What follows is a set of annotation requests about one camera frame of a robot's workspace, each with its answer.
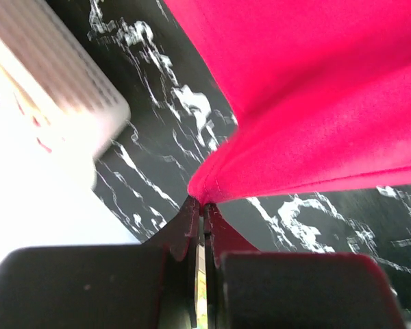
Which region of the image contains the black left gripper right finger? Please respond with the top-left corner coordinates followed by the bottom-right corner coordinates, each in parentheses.
top-left (203, 204), bottom-right (406, 328)

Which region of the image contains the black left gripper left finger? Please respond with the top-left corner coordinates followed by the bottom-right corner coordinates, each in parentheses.
top-left (0, 197), bottom-right (200, 328)

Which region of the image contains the red t-shirt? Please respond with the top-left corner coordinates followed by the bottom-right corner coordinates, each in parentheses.
top-left (167, 1), bottom-right (411, 204)

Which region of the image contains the white plastic basket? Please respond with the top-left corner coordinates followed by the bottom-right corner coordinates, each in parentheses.
top-left (0, 0), bottom-right (132, 162)

